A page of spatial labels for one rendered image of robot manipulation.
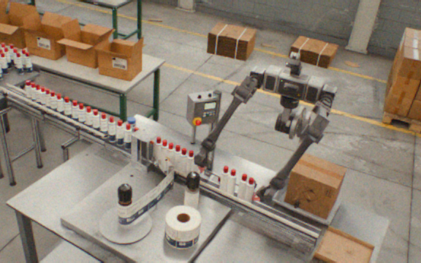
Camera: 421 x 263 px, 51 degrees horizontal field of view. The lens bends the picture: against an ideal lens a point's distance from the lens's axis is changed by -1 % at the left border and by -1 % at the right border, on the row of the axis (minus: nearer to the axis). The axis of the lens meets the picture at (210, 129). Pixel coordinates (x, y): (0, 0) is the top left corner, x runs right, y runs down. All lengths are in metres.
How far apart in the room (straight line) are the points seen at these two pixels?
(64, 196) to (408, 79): 4.19
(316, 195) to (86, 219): 1.42
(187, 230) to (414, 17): 6.10
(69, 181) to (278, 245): 1.42
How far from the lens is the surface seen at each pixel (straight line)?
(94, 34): 4.82
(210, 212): 2.83
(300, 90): 3.08
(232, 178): 2.86
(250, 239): 2.79
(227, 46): 6.85
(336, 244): 2.91
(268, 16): 8.24
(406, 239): 4.43
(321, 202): 2.94
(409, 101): 5.91
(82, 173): 3.19
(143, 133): 3.01
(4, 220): 4.18
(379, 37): 8.01
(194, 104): 2.75
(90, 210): 2.85
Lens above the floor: 2.86
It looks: 34 degrees down
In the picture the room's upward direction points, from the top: 6 degrees clockwise
